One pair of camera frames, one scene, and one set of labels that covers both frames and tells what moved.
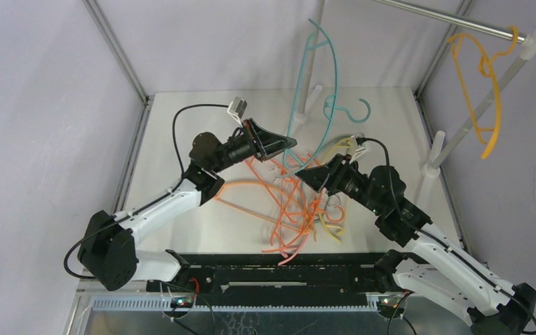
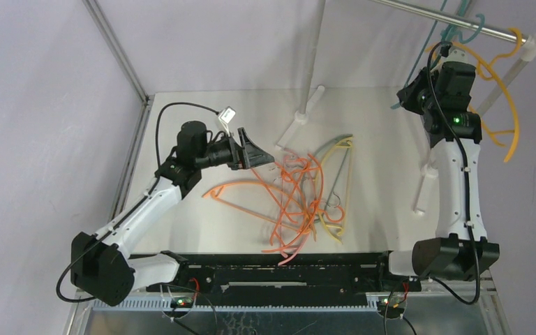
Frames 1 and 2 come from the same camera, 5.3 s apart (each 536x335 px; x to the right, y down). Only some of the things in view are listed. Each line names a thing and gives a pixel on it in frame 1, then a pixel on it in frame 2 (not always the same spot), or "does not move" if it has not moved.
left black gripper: (266, 143) to (257, 157)
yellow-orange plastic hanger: (480, 84) to (484, 69)
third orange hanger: (342, 210) does not move
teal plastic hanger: (312, 102) to (448, 33)
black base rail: (273, 274) does not move
